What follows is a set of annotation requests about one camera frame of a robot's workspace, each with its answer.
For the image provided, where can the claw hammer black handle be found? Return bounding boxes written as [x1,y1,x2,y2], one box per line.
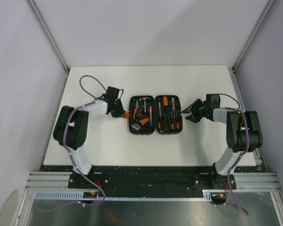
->
[142,97,152,115]

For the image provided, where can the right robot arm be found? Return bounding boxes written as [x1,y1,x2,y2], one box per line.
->
[182,93,263,189]

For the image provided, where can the small precision screwdriver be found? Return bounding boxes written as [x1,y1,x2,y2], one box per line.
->
[175,111,180,129]

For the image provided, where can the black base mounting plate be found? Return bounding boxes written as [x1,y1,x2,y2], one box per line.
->
[39,164,262,198]

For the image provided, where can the black plastic tool case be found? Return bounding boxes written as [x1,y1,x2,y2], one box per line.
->
[124,95,183,135]

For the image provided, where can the tape measure in case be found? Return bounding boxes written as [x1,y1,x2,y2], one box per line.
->
[131,123,141,132]

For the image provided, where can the grey slotted cable duct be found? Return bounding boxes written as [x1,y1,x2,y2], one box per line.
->
[34,190,212,202]

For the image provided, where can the orange handled screwdriver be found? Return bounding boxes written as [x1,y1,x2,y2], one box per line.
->
[163,96,168,113]

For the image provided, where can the orange handled pliers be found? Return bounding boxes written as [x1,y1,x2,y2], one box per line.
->
[133,99,142,120]

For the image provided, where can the right aluminium frame post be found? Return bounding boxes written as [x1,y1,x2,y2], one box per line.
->
[232,0,278,71]

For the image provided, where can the orange screwdriver in case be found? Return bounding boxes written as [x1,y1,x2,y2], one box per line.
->
[158,122,164,133]

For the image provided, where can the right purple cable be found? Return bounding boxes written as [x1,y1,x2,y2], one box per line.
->
[219,93,250,215]

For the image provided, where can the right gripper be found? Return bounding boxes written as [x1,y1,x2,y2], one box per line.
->
[182,98,209,123]

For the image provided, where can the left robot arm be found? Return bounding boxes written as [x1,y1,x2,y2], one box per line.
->
[53,86,125,188]

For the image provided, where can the aluminium frame post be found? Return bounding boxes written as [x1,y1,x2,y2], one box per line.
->
[25,0,70,73]
[232,0,278,71]

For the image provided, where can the chrome extension bar in case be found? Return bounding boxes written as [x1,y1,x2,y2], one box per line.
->
[158,102,161,117]

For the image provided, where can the left aluminium frame post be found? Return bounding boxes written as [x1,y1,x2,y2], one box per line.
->
[25,0,70,73]

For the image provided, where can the utility knife in case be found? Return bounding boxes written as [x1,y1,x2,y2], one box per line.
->
[149,105,152,127]

